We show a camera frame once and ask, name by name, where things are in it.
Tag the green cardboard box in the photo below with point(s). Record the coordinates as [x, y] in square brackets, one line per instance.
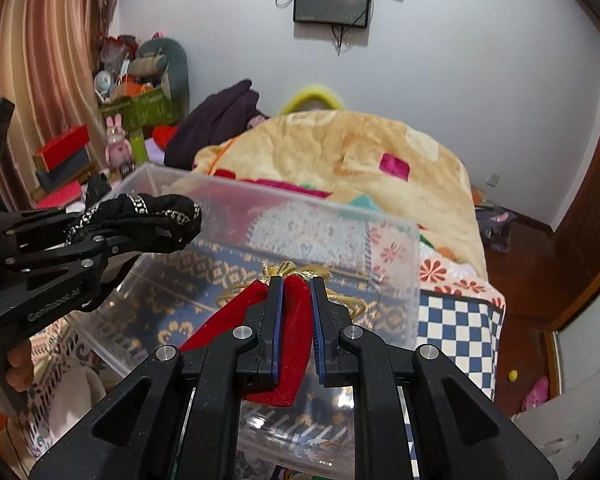
[147, 109]

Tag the wall power socket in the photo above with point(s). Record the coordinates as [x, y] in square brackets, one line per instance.
[492, 180]

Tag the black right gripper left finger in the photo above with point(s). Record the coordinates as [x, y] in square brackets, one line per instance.
[176, 415]

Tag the grey plush toy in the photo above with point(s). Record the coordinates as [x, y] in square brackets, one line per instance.
[163, 59]

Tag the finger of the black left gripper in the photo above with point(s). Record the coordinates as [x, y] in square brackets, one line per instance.
[37, 243]

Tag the left hand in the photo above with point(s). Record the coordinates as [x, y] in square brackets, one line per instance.
[21, 369]

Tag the clear plastic storage box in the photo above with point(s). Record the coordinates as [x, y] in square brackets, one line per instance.
[280, 254]

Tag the small dark wall screen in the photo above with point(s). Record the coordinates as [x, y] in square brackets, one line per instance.
[345, 13]

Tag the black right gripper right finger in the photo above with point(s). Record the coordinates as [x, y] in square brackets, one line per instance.
[416, 414]

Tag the patterned bed cover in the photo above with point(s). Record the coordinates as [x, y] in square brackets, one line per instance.
[312, 439]

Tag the orange plush blanket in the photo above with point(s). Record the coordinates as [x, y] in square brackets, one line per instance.
[348, 155]

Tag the pink toy on floor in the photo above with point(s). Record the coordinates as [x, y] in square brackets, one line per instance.
[537, 395]

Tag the black patterned soft pouch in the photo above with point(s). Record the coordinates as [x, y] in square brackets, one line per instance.
[138, 223]

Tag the white wardrobe door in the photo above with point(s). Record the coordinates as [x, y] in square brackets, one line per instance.
[566, 428]

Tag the pink bunny toy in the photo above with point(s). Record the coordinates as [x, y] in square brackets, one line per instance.
[118, 153]

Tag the striped brown curtain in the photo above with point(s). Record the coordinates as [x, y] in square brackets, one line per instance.
[47, 60]

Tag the red box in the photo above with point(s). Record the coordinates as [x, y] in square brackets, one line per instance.
[53, 153]

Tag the dark purple clothing pile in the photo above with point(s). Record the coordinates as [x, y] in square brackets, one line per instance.
[219, 118]

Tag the dark blue box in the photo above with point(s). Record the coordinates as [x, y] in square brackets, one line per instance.
[50, 180]

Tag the red velvet drawstring pouch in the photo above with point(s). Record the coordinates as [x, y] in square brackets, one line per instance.
[297, 332]

